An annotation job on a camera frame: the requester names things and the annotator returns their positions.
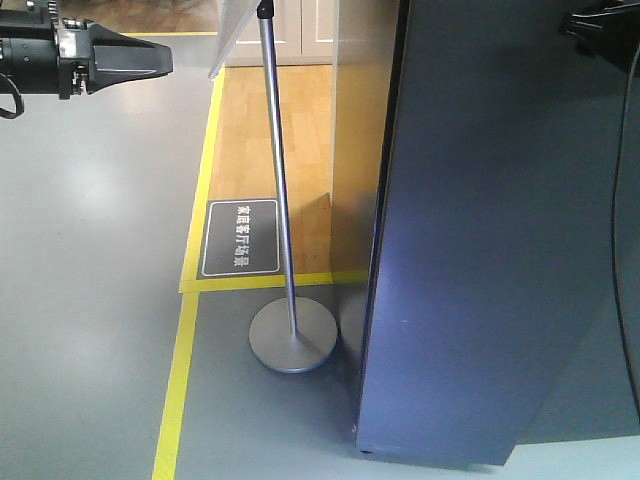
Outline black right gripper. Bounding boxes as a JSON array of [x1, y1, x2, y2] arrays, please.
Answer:
[[559, 1, 639, 75]]

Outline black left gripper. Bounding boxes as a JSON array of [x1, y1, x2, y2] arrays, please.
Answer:
[[54, 18, 173, 100]]

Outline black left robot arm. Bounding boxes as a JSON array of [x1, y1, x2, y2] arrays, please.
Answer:
[[1, 1, 173, 120]]

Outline dark grey fridge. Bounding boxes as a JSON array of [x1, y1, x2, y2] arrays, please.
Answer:
[[356, 1, 639, 466]]

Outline black floor label sign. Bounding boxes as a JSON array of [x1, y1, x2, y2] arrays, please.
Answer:
[[198, 199, 281, 279]]

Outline silver sign stand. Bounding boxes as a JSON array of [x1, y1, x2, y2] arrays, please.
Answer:
[[209, 1, 338, 374]]

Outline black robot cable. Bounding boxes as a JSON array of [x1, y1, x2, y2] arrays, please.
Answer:
[[610, 54, 640, 416]]

